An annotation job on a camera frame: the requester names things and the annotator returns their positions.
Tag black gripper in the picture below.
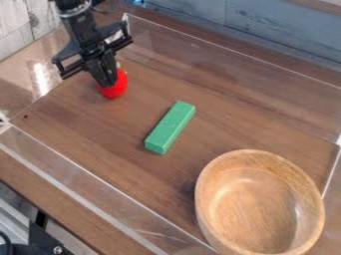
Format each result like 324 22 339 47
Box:
52 21 134 88

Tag red plush toy green stem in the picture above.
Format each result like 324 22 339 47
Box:
98 64 129 99

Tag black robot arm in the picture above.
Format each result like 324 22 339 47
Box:
52 0 134 88

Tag green rectangular block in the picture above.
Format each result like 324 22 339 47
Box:
145 101 196 154

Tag oval wooden bowl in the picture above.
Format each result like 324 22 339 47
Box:
194 149 325 255

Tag black clamp with bolt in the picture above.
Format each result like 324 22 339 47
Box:
30 223 75 255

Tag clear acrylic corner bracket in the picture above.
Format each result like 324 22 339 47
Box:
118 13 131 36

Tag clear acrylic back wall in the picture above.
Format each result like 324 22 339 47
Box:
123 14 341 144

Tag clear acrylic wall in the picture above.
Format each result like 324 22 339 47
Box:
0 124 217 255
123 14 341 144

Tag clear acrylic front wall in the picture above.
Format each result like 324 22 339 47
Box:
0 124 217 255

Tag black cable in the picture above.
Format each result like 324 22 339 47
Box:
0 230 14 255

